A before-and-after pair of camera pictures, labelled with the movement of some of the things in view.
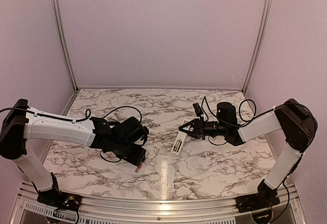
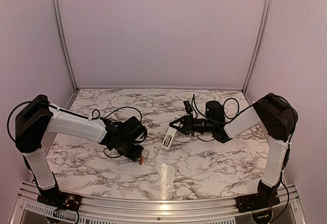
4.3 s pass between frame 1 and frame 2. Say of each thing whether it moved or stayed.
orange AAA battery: moved
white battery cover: stayed
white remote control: moved
